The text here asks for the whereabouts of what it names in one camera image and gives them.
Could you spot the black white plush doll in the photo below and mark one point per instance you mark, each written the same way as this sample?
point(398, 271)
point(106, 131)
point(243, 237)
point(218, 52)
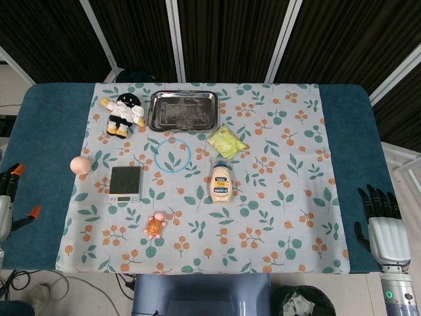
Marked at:
point(123, 113)

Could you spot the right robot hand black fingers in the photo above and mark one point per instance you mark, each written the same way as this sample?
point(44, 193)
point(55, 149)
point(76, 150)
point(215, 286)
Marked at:
point(388, 233)

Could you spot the pink orange turtle toy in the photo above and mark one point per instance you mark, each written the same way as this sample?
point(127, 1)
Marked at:
point(155, 227)

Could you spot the floral leaf print tablecloth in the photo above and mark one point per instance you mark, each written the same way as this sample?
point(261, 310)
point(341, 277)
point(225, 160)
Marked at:
point(263, 197)

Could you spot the white partition post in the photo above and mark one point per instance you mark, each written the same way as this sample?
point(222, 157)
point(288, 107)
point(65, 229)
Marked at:
point(176, 39)
point(16, 66)
point(394, 75)
point(98, 34)
point(283, 39)

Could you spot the rectangular metal tray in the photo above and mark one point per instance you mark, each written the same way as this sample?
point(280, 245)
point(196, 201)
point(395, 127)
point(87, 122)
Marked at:
point(184, 110)

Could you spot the black trash bin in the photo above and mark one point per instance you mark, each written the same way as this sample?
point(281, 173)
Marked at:
point(304, 301)

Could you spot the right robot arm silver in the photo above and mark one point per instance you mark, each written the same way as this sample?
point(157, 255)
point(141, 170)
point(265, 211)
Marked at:
point(396, 289)

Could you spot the peach coloured ball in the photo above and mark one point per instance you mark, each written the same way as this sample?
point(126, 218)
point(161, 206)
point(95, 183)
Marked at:
point(80, 165)

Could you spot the silver digital kitchen scale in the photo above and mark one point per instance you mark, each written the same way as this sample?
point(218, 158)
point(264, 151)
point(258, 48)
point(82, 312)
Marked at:
point(125, 181)

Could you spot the yellow-green snack packet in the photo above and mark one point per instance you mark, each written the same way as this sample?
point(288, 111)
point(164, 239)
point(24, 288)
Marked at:
point(227, 142)

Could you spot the mayonnaise squeeze bottle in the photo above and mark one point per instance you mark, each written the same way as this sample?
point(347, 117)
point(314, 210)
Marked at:
point(222, 187)

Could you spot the dark chair back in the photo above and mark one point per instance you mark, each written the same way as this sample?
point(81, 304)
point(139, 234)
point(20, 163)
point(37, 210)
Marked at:
point(136, 76)

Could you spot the blue table cover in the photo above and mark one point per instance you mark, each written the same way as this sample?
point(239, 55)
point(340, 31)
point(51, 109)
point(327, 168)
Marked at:
point(42, 138)

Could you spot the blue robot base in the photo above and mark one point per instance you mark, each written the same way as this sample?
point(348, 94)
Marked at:
point(200, 294)

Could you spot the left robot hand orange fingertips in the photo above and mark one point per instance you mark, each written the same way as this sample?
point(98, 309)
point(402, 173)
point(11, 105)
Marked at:
point(5, 210)

